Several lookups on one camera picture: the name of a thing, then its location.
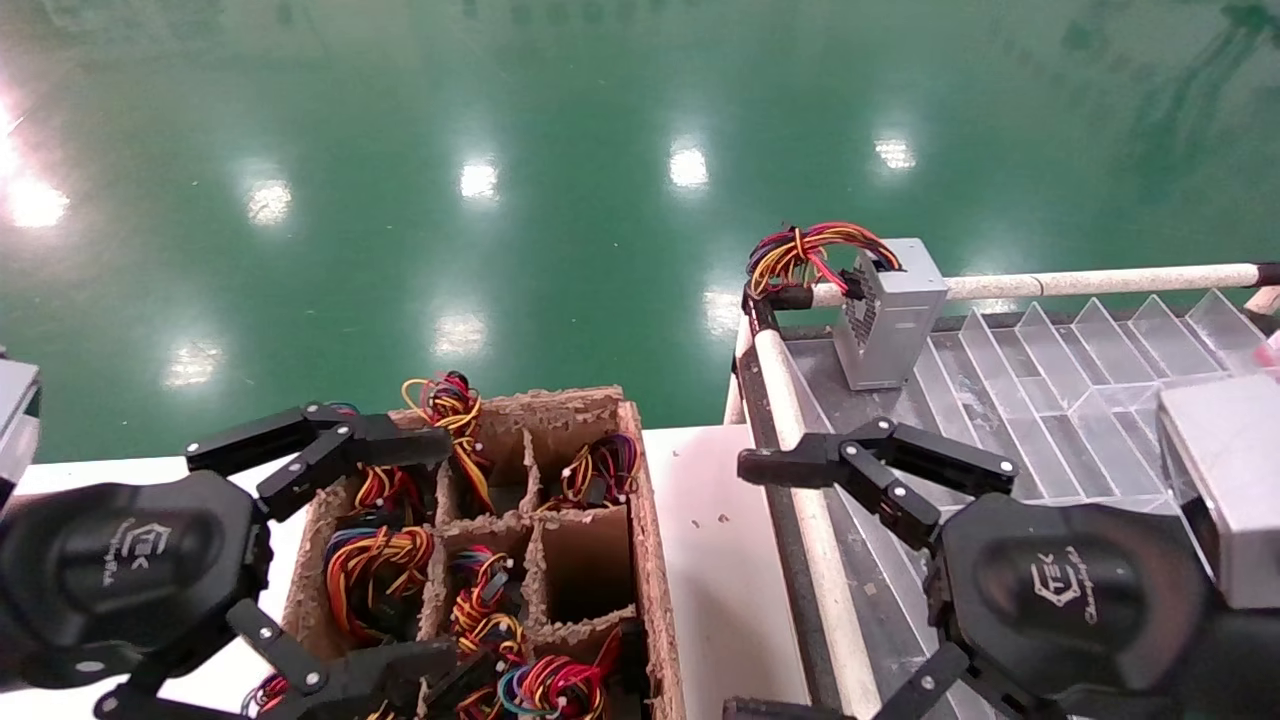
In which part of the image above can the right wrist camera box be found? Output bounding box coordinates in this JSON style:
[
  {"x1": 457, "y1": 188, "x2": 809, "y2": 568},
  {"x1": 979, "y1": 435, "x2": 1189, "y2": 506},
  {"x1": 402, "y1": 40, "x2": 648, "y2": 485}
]
[{"x1": 1157, "y1": 375, "x2": 1280, "y2": 611}]

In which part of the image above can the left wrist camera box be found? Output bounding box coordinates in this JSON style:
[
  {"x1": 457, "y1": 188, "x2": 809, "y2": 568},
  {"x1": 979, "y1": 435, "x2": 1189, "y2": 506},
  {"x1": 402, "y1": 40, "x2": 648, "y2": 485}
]
[{"x1": 0, "y1": 352, "x2": 43, "y2": 501}]

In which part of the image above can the cardboard divider box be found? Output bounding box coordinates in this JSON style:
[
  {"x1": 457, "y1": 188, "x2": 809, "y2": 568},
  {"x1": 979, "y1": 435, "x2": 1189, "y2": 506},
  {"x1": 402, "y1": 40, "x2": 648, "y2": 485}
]
[{"x1": 245, "y1": 385, "x2": 686, "y2": 720}]

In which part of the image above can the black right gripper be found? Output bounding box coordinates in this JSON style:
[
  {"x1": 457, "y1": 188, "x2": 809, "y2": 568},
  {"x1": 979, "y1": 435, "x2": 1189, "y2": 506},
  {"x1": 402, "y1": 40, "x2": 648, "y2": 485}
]
[{"x1": 720, "y1": 492, "x2": 1280, "y2": 720}]

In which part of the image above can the grey power supply with cables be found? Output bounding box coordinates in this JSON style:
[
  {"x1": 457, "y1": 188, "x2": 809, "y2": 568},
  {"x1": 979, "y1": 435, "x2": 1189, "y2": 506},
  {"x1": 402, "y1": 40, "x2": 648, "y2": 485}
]
[{"x1": 745, "y1": 222, "x2": 949, "y2": 391}]

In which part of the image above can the clear acrylic divider tray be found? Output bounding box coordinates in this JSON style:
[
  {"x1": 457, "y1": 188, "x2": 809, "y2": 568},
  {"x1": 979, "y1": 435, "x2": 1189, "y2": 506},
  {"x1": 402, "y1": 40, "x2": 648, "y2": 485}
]
[{"x1": 780, "y1": 290, "x2": 1280, "y2": 720}]

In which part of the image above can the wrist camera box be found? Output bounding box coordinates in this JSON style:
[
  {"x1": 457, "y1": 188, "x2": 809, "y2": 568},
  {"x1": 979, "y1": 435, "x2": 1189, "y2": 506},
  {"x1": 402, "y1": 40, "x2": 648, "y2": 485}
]
[
  {"x1": 0, "y1": 352, "x2": 43, "y2": 501},
  {"x1": 1157, "y1": 375, "x2": 1280, "y2": 611}
]

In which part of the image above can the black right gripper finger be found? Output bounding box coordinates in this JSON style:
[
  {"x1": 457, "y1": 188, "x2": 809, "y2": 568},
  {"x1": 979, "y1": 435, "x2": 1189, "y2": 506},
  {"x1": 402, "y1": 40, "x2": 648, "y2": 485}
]
[{"x1": 737, "y1": 417, "x2": 1021, "y2": 553}]

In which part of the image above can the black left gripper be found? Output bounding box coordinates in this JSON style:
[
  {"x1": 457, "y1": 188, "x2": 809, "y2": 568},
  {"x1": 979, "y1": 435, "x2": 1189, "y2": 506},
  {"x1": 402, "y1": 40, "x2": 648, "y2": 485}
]
[{"x1": 0, "y1": 400, "x2": 471, "y2": 720}]

